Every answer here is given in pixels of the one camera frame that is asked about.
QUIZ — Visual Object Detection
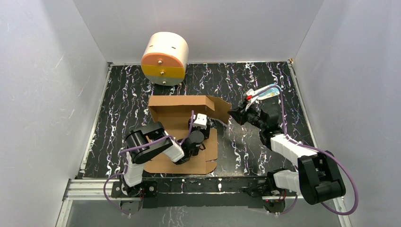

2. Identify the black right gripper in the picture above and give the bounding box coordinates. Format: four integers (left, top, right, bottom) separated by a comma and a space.
227, 101, 266, 131

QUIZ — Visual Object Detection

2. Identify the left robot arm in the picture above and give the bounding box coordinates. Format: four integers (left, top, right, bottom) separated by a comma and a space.
119, 122, 210, 197

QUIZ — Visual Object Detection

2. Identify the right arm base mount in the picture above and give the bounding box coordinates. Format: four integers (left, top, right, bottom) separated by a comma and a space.
247, 175, 296, 217

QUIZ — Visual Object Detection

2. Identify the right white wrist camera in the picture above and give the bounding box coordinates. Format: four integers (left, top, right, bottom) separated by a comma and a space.
243, 89, 260, 111

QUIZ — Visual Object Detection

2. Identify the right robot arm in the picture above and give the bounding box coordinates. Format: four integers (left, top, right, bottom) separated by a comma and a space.
228, 105, 346, 205

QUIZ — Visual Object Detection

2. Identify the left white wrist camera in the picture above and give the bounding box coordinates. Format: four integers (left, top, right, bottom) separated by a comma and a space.
192, 113, 208, 130

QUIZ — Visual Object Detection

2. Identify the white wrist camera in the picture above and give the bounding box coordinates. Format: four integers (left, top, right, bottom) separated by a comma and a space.
243, 89, 260, 111
192, 113, 208, 130

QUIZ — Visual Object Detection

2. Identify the aluminium front rail frame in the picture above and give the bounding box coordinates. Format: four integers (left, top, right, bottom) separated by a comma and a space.
56, 177, 351, 227

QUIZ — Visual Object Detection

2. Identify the brown cardboard box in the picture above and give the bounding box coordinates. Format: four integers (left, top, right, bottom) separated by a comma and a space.
144, 95, 231, 175

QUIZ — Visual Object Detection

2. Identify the round pastel drawer cabinet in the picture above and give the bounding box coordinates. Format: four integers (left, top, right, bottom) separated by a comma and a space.
140, 32, 189, 86

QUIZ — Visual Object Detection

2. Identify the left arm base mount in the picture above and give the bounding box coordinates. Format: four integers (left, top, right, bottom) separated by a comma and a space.
111, 181, 158, 214

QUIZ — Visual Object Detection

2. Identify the blue white packaged item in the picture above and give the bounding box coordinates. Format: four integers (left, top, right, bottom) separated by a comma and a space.
254, 84, 281, 101

